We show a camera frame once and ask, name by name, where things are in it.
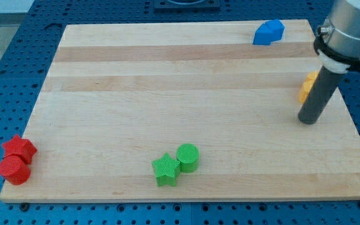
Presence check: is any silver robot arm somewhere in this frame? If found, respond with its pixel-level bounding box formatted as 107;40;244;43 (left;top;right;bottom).
314;0;360;74

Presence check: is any wooden board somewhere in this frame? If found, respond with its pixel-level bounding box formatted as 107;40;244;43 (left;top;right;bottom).
0;19;360;203

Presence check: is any green cylinder block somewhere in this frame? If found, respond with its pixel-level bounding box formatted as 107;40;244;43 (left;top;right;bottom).
176;143;199;173

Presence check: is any green star block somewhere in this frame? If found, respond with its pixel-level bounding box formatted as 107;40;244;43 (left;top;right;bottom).
151;152;181;187

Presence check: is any blue angled block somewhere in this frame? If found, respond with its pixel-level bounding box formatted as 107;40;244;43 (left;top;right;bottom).
252;19;285;46

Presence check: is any yellow block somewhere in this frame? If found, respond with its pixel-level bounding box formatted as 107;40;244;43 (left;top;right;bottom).
298;71;319;104

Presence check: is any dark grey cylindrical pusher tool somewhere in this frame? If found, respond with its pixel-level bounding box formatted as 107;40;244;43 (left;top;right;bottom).
297;67;344;125

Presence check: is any red star block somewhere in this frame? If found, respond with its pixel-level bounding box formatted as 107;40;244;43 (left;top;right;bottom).
1;134;38;164

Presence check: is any red cylinder block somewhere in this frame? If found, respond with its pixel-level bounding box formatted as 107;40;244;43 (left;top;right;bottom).
0;156;31;185

